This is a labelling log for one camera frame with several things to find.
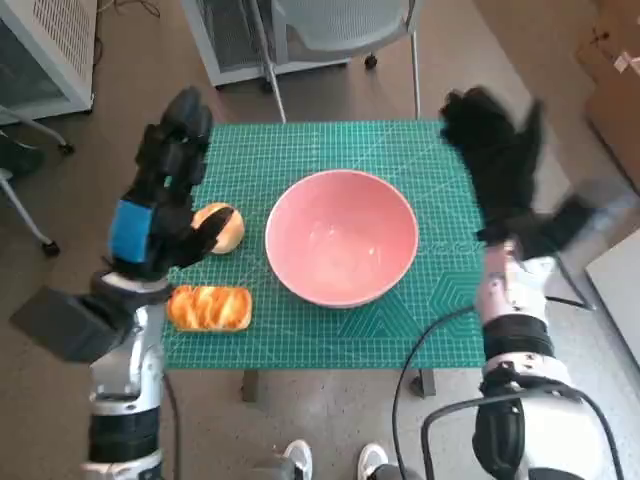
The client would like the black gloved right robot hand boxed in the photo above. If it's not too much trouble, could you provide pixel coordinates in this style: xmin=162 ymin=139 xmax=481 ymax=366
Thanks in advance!
xmin=438 ymin=87 xmax=546 ymax=241

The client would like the white panel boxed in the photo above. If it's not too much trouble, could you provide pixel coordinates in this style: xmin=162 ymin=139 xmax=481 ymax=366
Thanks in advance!
xmin=583 ymin=232 xmax=640 ymax=351

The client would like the white perforated cabinet on casters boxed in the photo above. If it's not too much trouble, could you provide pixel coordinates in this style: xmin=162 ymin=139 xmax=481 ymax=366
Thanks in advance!
xmin=180 ymin=0 xmax=381 ymax=90

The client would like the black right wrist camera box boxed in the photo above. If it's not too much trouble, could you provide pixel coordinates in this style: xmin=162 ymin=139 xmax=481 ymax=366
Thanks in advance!
xmin=519 ymin=192 xmax=606 ymax=261

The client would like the grey mesh chair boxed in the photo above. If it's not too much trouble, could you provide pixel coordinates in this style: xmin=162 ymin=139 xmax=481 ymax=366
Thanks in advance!
xmin=249 ymin=0 xmax=424 ymax=124

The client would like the looped black right arm cable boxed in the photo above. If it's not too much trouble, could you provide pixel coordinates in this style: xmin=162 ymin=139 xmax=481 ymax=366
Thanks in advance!
xmin=422 ymin=393 xmax=626 ymax=480

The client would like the large white perforated cabinet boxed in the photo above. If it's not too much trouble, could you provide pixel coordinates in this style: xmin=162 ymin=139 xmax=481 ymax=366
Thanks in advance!
xmin=0 ymin=0 xmax=97 ymax=121

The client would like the brown cardboard box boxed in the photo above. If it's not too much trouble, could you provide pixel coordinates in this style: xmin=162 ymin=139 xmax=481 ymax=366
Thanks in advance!
xmin=577 ymin=0 xmax=640 ymax=191

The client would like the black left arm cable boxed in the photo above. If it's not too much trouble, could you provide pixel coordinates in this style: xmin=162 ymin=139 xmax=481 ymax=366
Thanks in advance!
xmin=162 ymin=372 xmax=182 ymax=480

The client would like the round toy bread bun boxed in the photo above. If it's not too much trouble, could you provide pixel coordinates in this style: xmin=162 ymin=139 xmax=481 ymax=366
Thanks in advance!
xmin=192 ymin=202 xmax=246 ymax=255

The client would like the pink bowl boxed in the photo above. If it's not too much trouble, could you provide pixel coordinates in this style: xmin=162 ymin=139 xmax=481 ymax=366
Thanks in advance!
xmin=264 ymin=169 xmax=420 ymax=310

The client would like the long black right arm cable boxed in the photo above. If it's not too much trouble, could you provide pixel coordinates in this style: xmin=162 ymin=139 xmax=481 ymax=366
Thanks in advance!
xmin=391 ymin=305 xmax=479 ymax=480

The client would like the green cutting mat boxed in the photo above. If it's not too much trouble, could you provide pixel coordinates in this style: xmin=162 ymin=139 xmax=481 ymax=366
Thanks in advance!
xmin=162 ymin=118 xmax=489 ymax=371

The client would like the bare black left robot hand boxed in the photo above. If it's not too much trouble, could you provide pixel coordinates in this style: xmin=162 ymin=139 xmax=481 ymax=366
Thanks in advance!
xmin=107 ymin=87 xmax=241 ymax=279

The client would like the grey office chair base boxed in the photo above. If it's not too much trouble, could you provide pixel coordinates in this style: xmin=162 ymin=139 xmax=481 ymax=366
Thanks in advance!
xmin=0 ymin=104 xmax=76 ymax=254

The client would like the white shoe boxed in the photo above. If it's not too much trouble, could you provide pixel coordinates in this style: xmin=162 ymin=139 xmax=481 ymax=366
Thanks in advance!
xmin=282 ymin=439 xmax=315 ymax=480
xmin=358 ymin=442 xmax=390 ymax=480

